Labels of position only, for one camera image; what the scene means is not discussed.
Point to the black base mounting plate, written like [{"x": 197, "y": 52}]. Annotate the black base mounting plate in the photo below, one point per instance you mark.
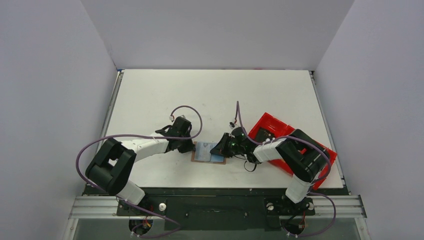
[{"x": 216, "y": 209}]

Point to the aluminium frame rail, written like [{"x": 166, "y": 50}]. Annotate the aluminium frame rail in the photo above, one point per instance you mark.
[{"x": 107, "y": 207}]

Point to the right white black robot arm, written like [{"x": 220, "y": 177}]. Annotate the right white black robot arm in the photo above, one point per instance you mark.
[{"x": 305, "y": 157}]

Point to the black card in tray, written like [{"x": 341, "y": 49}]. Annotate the black card in tray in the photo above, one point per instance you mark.
[{"x": 265, "y": 134}]

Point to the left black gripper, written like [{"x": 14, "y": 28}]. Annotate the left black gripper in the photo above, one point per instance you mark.
[{"x": 184, "y": 144}]

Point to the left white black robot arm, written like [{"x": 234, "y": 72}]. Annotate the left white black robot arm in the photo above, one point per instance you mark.
[{"x": 111, "y": 167}]

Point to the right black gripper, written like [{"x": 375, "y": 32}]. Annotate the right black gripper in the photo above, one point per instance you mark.
[{"x": 224, "y": 145}]

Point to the brown leather card holder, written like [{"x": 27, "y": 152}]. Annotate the brown leather card holder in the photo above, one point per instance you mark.
[{"x": 216, "y": 159}]

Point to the red plastic compartment tray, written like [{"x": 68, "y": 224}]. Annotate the red plastic compartment tray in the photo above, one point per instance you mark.
[{"x": 283, "y": 129}]

